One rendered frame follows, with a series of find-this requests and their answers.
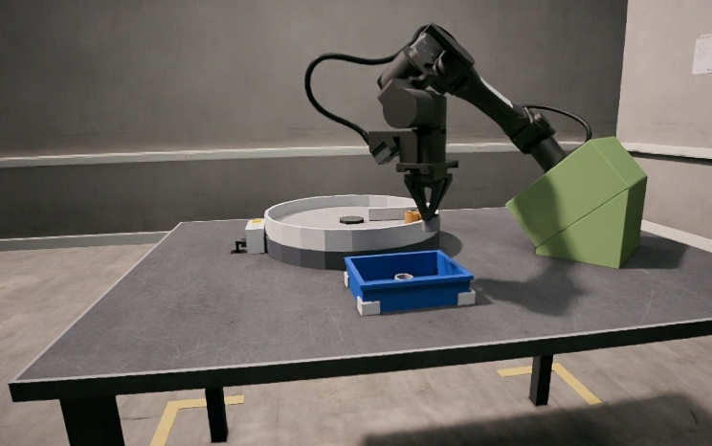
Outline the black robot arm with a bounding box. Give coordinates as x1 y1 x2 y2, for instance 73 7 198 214
368 23 582 174

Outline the blue open tray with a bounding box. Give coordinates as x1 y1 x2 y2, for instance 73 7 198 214
345 250 472 312

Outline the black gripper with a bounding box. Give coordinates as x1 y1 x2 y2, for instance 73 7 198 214
396 128 458 221

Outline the white round turntable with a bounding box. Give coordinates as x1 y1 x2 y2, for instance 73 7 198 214
231 195 439 271

